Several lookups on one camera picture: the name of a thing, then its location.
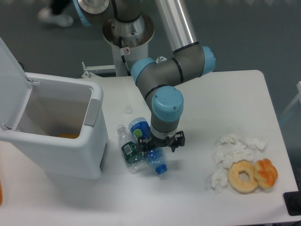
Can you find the white frame at right edge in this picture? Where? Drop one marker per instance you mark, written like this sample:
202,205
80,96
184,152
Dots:
291,108

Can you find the green label plastic bottle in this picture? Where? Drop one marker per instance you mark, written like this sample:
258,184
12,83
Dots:
127,145

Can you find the person's white shoe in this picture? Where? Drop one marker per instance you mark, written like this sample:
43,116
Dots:
46,16

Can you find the orange object at left edge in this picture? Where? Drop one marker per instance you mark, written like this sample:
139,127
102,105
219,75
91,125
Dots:
1,195

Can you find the orange glazed bread roll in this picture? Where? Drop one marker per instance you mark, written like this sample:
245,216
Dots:
265,173

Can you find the plain ring donut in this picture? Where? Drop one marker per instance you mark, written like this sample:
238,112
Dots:
241,177

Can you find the white bottle cap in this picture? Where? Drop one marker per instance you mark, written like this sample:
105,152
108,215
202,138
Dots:
128,110

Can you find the blue label plastic bottle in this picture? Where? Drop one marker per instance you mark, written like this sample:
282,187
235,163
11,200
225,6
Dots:
155,158

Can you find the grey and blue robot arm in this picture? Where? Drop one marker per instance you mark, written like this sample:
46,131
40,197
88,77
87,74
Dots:
157,81

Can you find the large crumpled white tissue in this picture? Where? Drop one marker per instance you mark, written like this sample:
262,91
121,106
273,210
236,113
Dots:
232,148

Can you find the orange object inside bin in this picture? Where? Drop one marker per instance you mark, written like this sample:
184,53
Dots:
68,135

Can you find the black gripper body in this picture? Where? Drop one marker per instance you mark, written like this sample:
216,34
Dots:
158,142

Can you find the black device at table edge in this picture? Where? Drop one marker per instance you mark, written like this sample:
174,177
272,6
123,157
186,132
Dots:
293,203

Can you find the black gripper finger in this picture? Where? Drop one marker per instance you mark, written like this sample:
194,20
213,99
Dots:
144,145
178,141

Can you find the white open trash bin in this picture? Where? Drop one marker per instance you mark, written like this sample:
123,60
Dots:
35,108

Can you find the small crumpled white tissue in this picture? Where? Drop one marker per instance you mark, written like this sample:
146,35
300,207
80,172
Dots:
219,181

